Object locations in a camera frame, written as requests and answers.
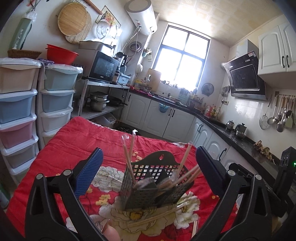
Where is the person's left hand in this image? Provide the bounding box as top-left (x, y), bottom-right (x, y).
top-left (102, 219), bottom-right (121, 241)

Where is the metal shelf rack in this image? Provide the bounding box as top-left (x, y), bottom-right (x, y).
top-left (71, 79), bottom-right (130, 120)

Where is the red floral tablecloth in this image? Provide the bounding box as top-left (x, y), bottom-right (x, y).
top-left (6, 118), bottom-right (219, 240)

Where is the black microwave oven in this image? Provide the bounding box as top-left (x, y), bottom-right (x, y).
top-left (72, 49), bottom-right (119, 82)

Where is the left plastic drawer tower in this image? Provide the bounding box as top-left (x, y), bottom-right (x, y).
top-left (1, 58), bottom-right (42, 184)

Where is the black range hood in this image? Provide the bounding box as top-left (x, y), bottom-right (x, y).
top-left (223, 51), bottom-right (266, 100)

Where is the small wall fan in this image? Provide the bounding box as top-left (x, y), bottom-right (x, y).
top-left (201, 83), bottom-right (215, 96)

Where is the red plastic basin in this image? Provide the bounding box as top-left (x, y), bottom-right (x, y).
top-left (46, 44), bottom-right (79, 65)

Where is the black electric kettle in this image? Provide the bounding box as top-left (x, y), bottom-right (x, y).
top-left (115, 52), bottom-right (127, 67)

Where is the white upper cabinet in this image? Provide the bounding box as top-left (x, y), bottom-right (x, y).
top-left (258, 22), bottom-right (295, 75)

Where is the white water heater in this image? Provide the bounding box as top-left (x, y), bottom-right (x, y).
top-left (125, 0), bottom-right (158, 36)

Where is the green hanging bag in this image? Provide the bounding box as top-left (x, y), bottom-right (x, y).
top-left (9, 11), bottom-right (37, 50)

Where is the stainless steel pot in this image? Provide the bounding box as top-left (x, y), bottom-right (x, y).
top-left (89, 91), bottom-right (109, 112)

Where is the right plastic drawer tower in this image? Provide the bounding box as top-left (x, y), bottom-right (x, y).
top-left (36, 64), bottom-right (83, 149)

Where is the wicker basket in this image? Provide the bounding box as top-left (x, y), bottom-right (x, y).
top-left (7, 49), bottom-right (42, 59)

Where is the wooden cutting board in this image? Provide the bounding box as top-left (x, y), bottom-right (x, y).
top-left (147, 68), bottom-right (161, 92)

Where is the plastic drawer tower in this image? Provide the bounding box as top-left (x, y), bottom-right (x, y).
top-left (1, 58), bottom-right (42, 184)
top-left (36, 64), bottom-right (83, 149)

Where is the chopsticks front pair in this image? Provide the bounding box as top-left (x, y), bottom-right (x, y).
top-left (127, 201), bottom-right (189, 228)

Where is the dark green utensil basket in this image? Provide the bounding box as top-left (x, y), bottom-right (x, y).
top-left (120, 151), bottom-right (194, 210)

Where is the hanging strainer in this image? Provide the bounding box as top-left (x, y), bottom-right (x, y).
top-left (259, 95), bottom-right (273, 130)

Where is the metal kettle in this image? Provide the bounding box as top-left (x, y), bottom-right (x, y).
top-left (234, 123), bottom-right (247, 139)

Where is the hanging ladle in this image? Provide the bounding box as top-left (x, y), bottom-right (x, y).
top-left (267, 94), bottom-right (279, 125)

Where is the round bamboo tray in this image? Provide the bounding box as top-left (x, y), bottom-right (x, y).
top-left (58, 2), bottom-right (87, 37)

